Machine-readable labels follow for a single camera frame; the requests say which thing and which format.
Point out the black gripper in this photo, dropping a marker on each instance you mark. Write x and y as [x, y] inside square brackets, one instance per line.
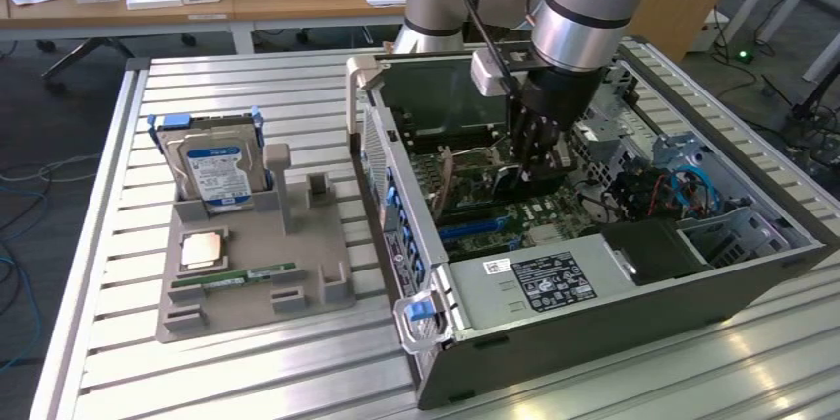
[557, 95]

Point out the graphics card with black fan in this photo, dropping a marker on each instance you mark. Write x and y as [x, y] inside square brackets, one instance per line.
[469, 184]

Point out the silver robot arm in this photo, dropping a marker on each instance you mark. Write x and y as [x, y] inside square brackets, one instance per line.
[584, 21]

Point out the metal disk bay cage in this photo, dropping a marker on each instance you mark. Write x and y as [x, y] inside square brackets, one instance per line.
[616, 144]

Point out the white unit with red button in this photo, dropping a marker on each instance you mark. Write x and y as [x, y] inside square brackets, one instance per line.
[712, 31]

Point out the device with green light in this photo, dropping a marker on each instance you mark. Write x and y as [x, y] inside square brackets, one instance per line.
[742, 55]

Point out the blue expansion slot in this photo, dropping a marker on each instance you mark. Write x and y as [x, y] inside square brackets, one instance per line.
[476, 229]

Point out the green motherboard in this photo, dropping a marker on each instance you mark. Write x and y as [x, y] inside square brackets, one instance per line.
[485, 244]

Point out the black fan shroud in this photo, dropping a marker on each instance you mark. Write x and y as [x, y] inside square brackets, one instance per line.
[649, 253]

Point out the blue slot retainer strip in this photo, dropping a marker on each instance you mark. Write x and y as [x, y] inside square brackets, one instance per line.
[409, 243]

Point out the grey power supply unit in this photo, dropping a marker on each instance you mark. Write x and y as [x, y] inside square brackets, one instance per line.
[544, 282]

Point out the small metal disk bay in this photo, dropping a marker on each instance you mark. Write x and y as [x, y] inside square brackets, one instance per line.
[734, 238]

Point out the blue case latch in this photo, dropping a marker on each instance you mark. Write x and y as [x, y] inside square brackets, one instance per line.
[421, 309]

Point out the open grey PC case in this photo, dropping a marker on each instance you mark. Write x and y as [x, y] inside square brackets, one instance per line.
[590, 341]

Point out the hard disk with blue label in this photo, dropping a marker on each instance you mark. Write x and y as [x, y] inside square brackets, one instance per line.
[213, 176]

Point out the grey parts rack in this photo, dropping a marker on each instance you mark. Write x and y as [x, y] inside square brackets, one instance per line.
[249, 243]

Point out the blue disk carrier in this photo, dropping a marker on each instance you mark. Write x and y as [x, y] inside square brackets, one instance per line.
[172, 121]

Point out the silver CPU chip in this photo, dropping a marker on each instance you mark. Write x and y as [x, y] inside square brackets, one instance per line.
[200, 252]

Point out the green RAM stick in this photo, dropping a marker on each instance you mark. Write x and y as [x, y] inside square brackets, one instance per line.
[220, 280]

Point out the black chair base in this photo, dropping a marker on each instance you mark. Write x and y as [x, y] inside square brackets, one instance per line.
[85, 53]

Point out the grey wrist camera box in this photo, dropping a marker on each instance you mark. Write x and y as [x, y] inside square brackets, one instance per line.
[488, 76]

